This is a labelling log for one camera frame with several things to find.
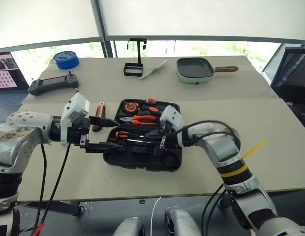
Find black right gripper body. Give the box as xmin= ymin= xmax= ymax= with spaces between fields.
xmin=161 ymin=122 xmax=180 ymax=149

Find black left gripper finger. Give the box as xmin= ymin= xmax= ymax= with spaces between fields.
xmin=90 ymin=117 xmax=118 ymax=128
xmin=84 ymin=141 xmax=124 ymax=154

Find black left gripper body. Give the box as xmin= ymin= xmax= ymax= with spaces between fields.
xmin=68 ymin=117 xmax=92 ymax=151

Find red black utility knife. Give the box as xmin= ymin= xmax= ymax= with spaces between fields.
xmin=91 ymin=101 xmax=107 ymax=132

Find black plastic tool case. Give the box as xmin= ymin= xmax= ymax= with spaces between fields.
xmin=102 ymin=98 xmax=184 ymax=172

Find orange black screwdriver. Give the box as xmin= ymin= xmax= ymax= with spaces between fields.
xmin=110 ymin=131 xmax=146 ymax=140

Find orange black tape measure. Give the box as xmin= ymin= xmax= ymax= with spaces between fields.
xmin=122 ymin=101 xmax=140 ymax=114

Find black handheld controller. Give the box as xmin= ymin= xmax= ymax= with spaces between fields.
xmin=28 ymin=71 xmax=80 ymax=96

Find green electric frying pan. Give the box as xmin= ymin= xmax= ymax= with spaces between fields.
xmin=176 ymin=57 xmax=239 ymax=86

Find yellow tape band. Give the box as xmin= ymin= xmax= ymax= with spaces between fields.
xmin=220 ymin=164 xmax=249 ymax=178

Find blue tape roll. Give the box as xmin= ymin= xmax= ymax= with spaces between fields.
xmin=53 ymin=51 xmax=81 ymax=70

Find black metal hanger stand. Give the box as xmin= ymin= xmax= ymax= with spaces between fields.
xmin=122 ymin=37 xmax=148 ymax=78

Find grey laptop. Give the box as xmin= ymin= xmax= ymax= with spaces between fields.
xmin=0 ymin=51 xmax=30 ymax=123

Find silver rounded robot part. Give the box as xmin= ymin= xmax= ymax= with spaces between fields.
xmin=115 ymin=216 xmax=145 ymax=236
xmin=164 ymin=206 xmax=201 ymax=236

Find yellow zip tie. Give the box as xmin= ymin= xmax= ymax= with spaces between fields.
xmin=242 ymin=138 xmax=269 ymax=159

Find red tape piece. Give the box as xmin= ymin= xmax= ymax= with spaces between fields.
xmin=31 ymin=222 xmax=45 ymax=236

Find white roller blind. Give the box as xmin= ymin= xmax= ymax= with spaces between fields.
xmin=98 ymin=0 xmax=305 ymax=42
xmin=0 ymin=0 xmax=101 ymax=50

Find black mesh office chair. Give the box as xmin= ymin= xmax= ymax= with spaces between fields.
xmin=262 ymin=46 xmax=305 ymax=133

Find black handled screwdriver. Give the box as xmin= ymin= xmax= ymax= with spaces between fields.
xmin=125 ymin=137 xmax=153 ymax=144

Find orange handled pliers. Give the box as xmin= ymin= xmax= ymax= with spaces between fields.
xmin=119 ymin=114 xmax=161 ymax=126

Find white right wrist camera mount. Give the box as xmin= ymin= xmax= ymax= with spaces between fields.
xmin=159 ymin=105 xmax=184 ymax=135

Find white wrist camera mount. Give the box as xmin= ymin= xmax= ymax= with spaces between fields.
xmin=60 ymin=91 xmax=91 ymax=146
xmin=159 ymin=105 xmax=184 ymax=135

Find orange black tool handle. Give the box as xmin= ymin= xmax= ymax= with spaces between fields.
xmin=140 ymin=103 xmax=161 ymax=116

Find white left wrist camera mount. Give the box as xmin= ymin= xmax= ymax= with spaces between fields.
xmin=60 ymin=91 xmax=91 ymax=146

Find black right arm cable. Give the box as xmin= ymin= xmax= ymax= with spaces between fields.
xmin=167 ymin=119 xmax=242 ymax=148

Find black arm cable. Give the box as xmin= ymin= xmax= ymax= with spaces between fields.
xmin=167 ymin=119 xmax=242 ymax=148
xmin=33 ymin=143 xmax=48 ymax=233

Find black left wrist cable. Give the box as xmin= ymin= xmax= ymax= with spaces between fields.
xmin=40 ymin=142 xmax=71 ymax=224

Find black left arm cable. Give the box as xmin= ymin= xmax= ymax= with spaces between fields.
xmin=33 ymin=143 xmax=48 ymax=233

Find light green plastic propeller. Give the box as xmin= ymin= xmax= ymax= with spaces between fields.
xmin=139 ymin=59 xmax=168 ymax=81

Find thin white cable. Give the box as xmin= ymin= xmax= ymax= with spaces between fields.
xmin=152 ymin=196 xmax=162 ymax=236

